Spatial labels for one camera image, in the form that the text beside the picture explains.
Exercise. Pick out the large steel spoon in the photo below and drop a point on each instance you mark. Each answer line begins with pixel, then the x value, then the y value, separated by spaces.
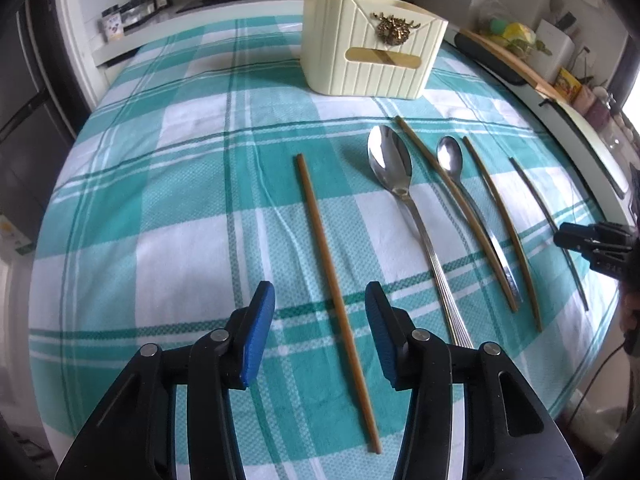
pixel 390 162

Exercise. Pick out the dark grey refrigerator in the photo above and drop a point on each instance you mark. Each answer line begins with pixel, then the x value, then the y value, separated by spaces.
pixel 42 111

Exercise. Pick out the yellow green sponges in rack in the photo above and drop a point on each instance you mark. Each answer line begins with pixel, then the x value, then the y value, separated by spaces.
pixel 515 37

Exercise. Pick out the brown chopstick beside large spoon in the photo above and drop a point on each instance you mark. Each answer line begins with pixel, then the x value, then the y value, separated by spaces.
pixel 463 208

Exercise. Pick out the spice jar rack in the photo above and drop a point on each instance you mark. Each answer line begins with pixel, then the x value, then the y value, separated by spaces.
pixel 117 20

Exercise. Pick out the person's right hand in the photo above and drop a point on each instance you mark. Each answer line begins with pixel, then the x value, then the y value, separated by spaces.
pixel 629 318

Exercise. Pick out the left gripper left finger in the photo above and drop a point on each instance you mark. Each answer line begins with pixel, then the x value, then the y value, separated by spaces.
pixel 249 332

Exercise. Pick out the white knife block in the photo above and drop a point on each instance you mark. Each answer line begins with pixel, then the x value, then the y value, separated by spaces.
pixel 553 46

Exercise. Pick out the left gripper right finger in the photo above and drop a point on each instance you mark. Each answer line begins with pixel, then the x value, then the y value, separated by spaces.
pixel 399 353

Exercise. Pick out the small steel spoon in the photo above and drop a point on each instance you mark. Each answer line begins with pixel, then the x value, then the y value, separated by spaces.
pixel 449 156

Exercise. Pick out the wooden cutting board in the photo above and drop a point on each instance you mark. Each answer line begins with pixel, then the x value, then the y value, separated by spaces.
pixel 513 63

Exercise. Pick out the brown wooden chopstick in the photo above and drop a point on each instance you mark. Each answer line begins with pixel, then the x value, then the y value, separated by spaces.
pixel 341 315

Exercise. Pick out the teal checkered tablecloth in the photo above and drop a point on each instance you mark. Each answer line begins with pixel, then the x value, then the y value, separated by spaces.
pixel 182 193

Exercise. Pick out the cream utensil holder box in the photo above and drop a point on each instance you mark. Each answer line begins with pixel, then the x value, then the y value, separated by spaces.
pixel 383 48

